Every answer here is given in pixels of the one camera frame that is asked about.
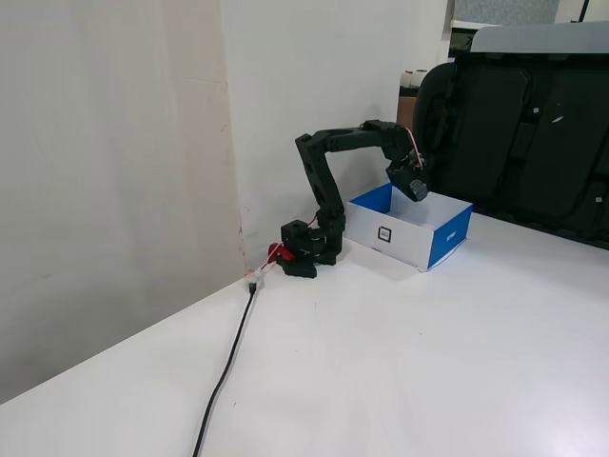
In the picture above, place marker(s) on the clear controller board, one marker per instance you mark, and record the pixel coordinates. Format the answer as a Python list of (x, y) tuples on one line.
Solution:
[(253, 282)]

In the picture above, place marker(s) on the red table clamp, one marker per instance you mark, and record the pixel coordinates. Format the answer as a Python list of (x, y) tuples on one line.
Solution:
[(278, 251)]

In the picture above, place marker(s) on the white containers on shelf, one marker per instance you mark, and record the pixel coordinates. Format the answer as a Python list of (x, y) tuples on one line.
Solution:
[(413, 78)]

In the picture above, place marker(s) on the gray block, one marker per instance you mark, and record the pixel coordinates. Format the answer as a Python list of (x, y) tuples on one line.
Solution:
[(419, 191)]

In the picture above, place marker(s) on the gray rounded panel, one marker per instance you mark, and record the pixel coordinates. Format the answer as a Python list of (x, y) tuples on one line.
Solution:
[(542, 38)]

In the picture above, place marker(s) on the brown cardboard box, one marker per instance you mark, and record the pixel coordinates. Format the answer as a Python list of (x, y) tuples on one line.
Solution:
[(405, 114)]

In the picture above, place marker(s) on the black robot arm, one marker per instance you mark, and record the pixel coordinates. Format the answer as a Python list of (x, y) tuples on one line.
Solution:
[(328, 190)]

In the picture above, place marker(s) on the black chair back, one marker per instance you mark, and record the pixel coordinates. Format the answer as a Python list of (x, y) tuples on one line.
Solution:
[(430, 119)]

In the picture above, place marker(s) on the blue and white cardboard box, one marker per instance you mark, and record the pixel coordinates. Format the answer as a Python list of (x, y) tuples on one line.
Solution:
[(449, 233)]

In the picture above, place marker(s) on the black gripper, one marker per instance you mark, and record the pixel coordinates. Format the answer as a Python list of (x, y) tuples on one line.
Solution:
[(405, 181)]

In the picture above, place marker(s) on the large black moulded panel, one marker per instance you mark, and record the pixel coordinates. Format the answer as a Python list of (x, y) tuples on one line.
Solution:
[(537, 143)]

